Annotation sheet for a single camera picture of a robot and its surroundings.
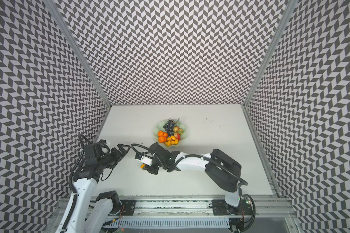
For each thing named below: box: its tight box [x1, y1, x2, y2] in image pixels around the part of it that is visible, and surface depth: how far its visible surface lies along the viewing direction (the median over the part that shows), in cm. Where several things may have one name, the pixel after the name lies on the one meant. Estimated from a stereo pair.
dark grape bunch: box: [163, 117, 180, 138], surface depth 98 cm
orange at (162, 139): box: [157, 135, 167, 144], surface depth 95 cm
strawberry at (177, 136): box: [173, 132, 181, 141], surface depth 98 cm
